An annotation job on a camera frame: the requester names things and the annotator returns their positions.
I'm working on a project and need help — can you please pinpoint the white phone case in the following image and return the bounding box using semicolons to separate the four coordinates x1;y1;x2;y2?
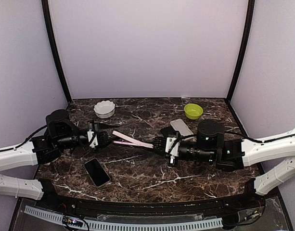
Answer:
170;119;193;136

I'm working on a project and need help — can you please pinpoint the pink phone case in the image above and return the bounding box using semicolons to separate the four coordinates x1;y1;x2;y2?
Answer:
112;130;154;149

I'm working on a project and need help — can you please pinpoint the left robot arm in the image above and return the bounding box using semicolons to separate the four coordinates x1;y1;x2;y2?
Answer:
0;109;114;210

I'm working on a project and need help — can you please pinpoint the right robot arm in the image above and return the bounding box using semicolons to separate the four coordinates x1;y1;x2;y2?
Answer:
165;120;295;209

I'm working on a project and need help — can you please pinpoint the white scalloped bowl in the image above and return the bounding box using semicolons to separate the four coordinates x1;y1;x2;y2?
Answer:
93;100;116;119

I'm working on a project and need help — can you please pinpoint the green bowl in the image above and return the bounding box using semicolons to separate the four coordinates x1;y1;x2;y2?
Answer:
184;103;204;120

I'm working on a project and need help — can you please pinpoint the small circuit board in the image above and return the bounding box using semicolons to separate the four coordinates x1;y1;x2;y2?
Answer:
62;216;84;228

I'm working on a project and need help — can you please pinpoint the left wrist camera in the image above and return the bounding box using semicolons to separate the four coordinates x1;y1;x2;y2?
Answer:
87;129;112;150

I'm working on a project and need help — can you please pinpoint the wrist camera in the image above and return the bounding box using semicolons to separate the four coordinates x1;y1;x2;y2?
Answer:
87;129;112;150
152;137;180;158

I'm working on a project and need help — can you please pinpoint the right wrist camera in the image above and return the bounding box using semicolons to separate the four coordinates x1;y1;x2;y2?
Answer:
152;137;180;158

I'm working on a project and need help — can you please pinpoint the black front rail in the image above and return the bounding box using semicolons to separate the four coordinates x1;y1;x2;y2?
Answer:
36;194;264;217

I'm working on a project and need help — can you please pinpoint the white slotted cable duct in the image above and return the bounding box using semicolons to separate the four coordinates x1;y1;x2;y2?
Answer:
24;205;223;231

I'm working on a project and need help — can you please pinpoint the left black frame post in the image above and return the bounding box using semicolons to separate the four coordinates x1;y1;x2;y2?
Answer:
41;0;72;104

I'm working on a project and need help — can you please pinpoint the black frame post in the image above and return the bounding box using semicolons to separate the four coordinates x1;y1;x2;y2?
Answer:
225;0;256;104
41;0;72;104

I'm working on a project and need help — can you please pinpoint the right black frame post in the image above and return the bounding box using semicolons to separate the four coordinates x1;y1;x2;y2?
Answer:
225;0;256;104

